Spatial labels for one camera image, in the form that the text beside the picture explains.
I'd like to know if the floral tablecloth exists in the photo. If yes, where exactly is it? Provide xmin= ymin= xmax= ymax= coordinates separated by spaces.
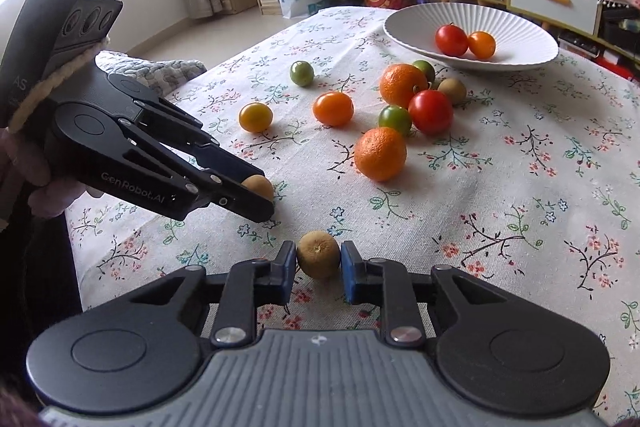
xmin=65 ymin=4 xmax=640 ymax=427

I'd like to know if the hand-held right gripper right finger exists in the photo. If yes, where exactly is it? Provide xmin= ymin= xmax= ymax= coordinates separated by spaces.
xmin=340 ymin=241 xmax=493 ymax=348

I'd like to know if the grey knitted cushion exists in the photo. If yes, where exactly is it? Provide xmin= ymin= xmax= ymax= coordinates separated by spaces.
xmin=95 ymin=51 xmax=208 ymax=100

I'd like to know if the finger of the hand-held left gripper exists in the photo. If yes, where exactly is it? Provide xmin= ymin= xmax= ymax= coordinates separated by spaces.
xmin=121 ymin=123 xmax=275 ymax=223
xmin=107 ymin=73 xmax=266 ymax=184

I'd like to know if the white ribbed plate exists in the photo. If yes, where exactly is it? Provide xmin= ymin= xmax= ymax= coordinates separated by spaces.
xmin=383 ymin=3 xmax=560 ymax=72

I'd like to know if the red tomato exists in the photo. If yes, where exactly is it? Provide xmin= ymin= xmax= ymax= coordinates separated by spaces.
xmin=407 ymin=90 xmax=454 ymax=136
xmin=434 ymin=23 xmax=469 ymax=57

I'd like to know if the orange tomato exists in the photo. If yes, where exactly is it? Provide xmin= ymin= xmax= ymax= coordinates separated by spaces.
xmin=467 ymin=31 xmax=497 ymax=60
xmin=313 ymin=91 xmax=355 ymax=128

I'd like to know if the small brown kiwi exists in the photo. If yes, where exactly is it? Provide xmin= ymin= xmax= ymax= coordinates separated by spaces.
xmin=240 ymin=175 xmax=275 ymax=204
xmin=436 ymin=77 xmax=467 ymax=106
xmin=296 ymin=230 xmax=342 ymax=279

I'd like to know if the person's left hand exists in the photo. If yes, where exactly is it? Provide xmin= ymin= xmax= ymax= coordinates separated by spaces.
xmin=0 ymin=126 xmax=104 ymax=219

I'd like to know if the yellow tomato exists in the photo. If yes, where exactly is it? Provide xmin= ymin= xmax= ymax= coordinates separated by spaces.
xmin=238 ymin=102 xmax=274 ymax=133

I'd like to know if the orange mandarin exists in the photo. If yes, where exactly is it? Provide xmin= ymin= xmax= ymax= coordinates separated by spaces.
xmin=354 ymin=127 xmax=408 ymax=182
xmin=379 ymin=63 xmax=429 ymax=109

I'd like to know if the green tomato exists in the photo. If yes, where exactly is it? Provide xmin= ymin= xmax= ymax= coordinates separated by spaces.
xmin=411 ymin=60 xmax=437 ymax=84
xmin=377 ymin=105 xmax=413 ymax=132
xmin=289 ymin=61 xmax=315 ymax=86

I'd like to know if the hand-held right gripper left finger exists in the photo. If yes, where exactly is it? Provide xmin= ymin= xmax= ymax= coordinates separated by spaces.
xmin=145 ymin=241 xmax=297 ymax=349

